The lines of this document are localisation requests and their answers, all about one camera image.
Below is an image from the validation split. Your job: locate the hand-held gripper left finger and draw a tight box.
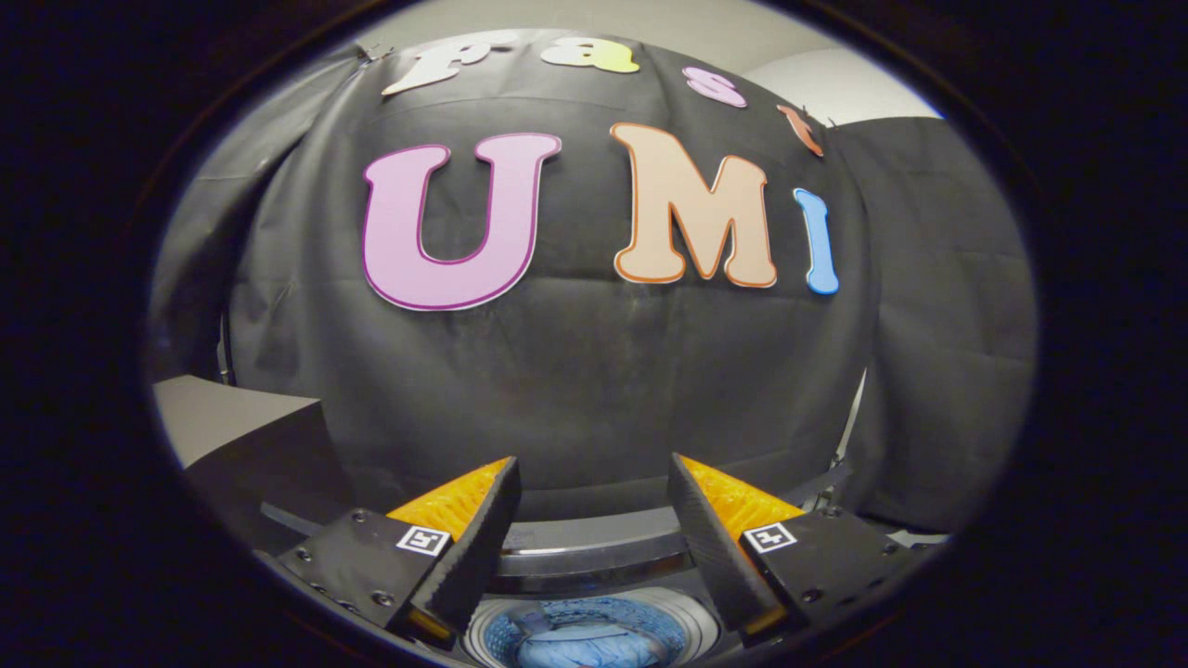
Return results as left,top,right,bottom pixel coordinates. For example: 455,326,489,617
278,455,523,650

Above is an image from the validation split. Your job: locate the white cabinet with dark side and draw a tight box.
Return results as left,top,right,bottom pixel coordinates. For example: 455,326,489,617
153,375,354,558

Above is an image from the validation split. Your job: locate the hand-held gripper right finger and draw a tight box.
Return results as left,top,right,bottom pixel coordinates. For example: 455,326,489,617
668,452,920,650

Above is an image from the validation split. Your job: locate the dark washing machine lid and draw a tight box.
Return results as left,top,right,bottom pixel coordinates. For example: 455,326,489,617
262,469,850,597

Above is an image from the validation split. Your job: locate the black backdrop cloth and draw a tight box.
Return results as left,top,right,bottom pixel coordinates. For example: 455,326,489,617
148,28,1039,534

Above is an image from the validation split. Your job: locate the light blue shirt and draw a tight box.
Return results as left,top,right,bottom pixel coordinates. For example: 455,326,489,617
515,612,669,668

